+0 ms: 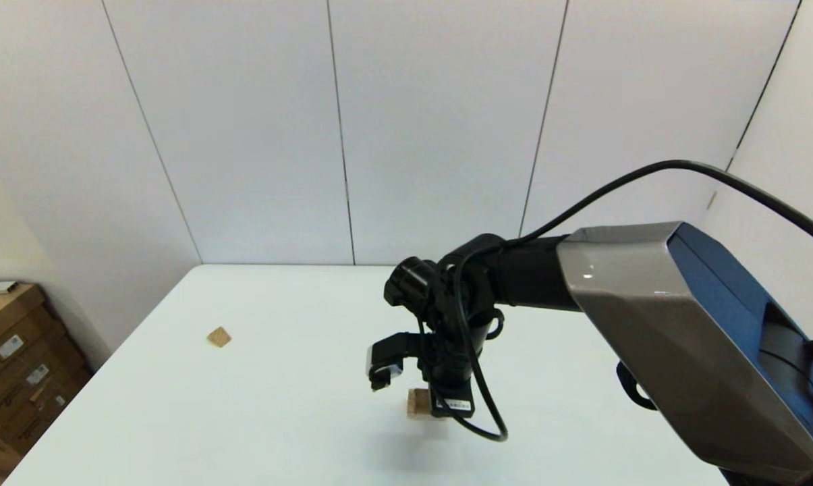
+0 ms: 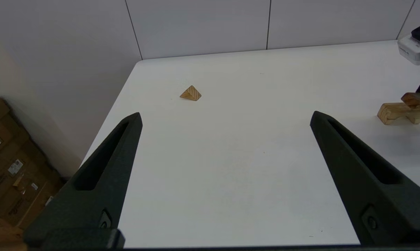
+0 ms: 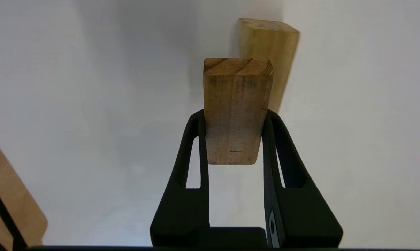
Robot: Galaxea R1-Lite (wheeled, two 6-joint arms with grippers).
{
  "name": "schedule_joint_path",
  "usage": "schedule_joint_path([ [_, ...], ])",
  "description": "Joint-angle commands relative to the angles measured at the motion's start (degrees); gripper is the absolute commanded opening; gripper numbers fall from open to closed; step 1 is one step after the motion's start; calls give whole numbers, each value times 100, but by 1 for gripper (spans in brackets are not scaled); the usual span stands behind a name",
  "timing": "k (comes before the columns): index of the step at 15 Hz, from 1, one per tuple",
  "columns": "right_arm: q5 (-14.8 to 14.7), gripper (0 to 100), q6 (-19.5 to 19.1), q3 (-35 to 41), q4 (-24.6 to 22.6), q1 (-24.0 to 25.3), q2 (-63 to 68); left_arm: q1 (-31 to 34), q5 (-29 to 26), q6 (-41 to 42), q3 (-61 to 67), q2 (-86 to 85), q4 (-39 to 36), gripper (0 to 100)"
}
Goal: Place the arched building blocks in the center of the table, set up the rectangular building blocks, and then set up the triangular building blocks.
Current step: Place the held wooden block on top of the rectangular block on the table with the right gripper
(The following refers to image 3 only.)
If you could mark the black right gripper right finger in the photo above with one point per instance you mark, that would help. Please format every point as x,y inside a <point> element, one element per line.
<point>300,216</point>

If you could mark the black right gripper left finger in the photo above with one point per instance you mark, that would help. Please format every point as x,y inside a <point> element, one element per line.
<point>182,216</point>

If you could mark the rectangular wooden building block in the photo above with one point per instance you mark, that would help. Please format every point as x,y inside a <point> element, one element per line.
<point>236,111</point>

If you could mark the arched wooden building block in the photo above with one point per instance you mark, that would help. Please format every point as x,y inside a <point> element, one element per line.
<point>281,52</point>

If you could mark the black metal frame bar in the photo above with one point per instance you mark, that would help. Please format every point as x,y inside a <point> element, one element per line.
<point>6,214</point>

